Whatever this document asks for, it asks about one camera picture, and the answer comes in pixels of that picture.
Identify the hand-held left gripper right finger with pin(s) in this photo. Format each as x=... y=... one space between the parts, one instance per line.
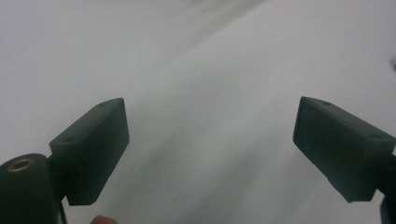
x=339 y=146

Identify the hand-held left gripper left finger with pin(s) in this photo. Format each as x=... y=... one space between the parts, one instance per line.
x=90 y=149

